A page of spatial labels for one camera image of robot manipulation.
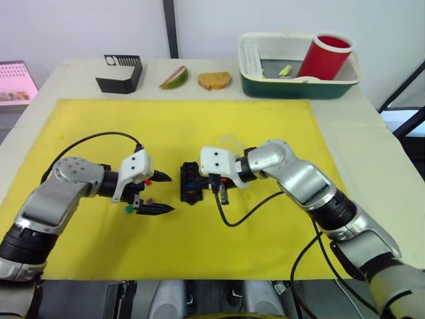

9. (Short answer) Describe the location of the toy watermelon slice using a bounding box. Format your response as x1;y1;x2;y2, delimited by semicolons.
159;65;189;90

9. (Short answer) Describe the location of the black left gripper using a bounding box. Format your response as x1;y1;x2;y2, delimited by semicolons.
122;169;176;216

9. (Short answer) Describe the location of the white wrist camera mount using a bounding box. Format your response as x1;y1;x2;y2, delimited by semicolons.
111;150;154;203
199;146;250;189

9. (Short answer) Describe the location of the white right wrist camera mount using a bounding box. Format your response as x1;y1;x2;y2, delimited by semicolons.
199;146;250;189

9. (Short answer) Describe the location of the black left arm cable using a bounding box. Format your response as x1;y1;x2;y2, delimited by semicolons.
39;132;144;183

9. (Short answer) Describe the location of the red cylindrical cup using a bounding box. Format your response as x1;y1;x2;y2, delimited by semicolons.
296;32;355;82

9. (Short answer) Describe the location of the black fuse box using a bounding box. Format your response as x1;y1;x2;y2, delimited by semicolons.
180;161;204;206

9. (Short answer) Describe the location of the toy bread slice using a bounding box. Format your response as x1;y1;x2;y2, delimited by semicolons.
197;71;232;91

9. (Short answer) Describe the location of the black slotted holder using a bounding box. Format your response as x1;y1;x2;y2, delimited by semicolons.
95;54;143;94

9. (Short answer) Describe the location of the pink display screen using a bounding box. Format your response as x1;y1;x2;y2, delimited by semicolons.
0;60;39;106

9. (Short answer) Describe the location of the black metal frame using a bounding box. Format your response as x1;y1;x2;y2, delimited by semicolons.
378;58;425;137

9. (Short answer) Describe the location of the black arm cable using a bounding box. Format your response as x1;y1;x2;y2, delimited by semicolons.
212;174;383;319
39;132;144;183

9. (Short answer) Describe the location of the black box under table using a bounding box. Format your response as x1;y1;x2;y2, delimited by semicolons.
42;280;137;319

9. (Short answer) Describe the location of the green and white basket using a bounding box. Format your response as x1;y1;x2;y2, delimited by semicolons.
237;31;363;100

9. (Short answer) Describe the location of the yellow mat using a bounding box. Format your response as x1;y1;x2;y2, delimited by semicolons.
0;98;353;282

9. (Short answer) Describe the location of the clear fuse box cover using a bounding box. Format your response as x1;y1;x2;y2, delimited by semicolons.
218;134;246;154

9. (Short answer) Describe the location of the grey rounded shape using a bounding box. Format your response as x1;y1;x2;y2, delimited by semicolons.
149;280;187;319
244;280;284;319

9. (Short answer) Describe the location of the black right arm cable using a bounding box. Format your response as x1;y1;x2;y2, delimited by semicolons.
212;174;383;319

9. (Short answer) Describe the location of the black vertical post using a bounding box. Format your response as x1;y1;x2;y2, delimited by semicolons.
161;0;179;59

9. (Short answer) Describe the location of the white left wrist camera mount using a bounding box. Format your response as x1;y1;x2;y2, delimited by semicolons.
111;150;154;203

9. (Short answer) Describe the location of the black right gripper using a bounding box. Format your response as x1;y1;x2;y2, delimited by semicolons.
200;172;232;205

